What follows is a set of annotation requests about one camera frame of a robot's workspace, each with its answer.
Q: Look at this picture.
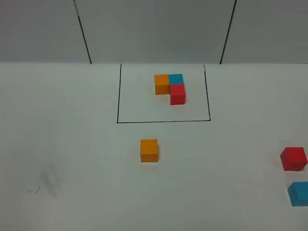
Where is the blue template cube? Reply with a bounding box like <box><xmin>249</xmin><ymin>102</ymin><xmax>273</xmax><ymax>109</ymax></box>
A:
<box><xmin>168</xmin><ymin>74</ymin><xmax>184</xmax><ymax>85</ymax></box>

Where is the blue cube block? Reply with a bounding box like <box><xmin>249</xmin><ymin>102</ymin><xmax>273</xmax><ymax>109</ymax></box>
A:
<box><xmin>288</xmin><ymin>181</ymin><xmax>308</xmax><ymax>207</ymax></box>

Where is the red cube block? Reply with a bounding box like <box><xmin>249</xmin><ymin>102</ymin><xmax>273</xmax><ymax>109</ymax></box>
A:
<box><xmin>280</xmin><ymin>147</ymin><xmax>308</xmax><ymax>171</ymax></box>

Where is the red template cube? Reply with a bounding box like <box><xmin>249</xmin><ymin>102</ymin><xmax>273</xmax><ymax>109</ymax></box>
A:
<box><xmin>169</xmin><ymin>84</ymin><xmax>186</xmax><ymax>105</ymax></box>

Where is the orange template cube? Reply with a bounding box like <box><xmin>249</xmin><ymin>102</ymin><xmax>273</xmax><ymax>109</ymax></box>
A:
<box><xmin>154</xmin><ymin>75</ymin><xmax>169</xmax><ymax>95</ymax></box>

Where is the orange cube block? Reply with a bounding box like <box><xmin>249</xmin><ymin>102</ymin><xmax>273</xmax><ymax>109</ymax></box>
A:
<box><xmin>140</xmin><ymin>139</ymin><xmax>158</xmax><ymax>162</ymax></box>

